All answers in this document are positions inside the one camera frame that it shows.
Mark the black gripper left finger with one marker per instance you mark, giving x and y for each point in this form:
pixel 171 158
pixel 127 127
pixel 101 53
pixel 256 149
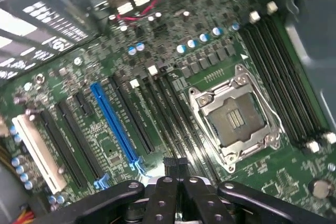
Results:
pixel 162 203

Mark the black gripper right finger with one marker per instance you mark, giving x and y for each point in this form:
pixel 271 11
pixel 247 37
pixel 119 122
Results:
pixel 207 203

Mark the RAM slot black latches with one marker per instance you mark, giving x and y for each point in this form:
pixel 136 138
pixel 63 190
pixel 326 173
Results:
pixel 270 87
pixel 189 129
pixel 164 119
pixel 288 77

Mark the RAM slot white latches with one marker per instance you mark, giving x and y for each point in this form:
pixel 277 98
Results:
pixel 152 70
pixel 272 7
pixel 254 16
pixel 134 83

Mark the metal CPU socket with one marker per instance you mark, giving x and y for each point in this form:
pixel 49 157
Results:
pixel 233 119

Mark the long black expansion slot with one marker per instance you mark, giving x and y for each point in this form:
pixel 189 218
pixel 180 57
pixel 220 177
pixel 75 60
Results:
pixel 61 150
pixel 131 113

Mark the black expansion slot blue clip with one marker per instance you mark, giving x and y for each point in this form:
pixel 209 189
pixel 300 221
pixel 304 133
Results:
pixel 78 140

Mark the silver coin battery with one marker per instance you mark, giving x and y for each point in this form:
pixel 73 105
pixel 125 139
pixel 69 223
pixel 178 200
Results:
pixel 320 189

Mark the short black expansion slot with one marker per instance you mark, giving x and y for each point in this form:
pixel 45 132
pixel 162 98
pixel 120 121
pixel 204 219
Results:
pixel 83 104

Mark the white expansion slot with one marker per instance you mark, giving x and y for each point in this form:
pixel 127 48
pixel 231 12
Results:
pixel 36 150

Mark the green motherboard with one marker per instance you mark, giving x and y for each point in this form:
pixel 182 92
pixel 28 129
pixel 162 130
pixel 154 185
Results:
pixel 168 32

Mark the grey metal PC case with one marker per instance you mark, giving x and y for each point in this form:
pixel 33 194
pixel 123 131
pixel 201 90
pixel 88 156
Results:
pixel 309 37

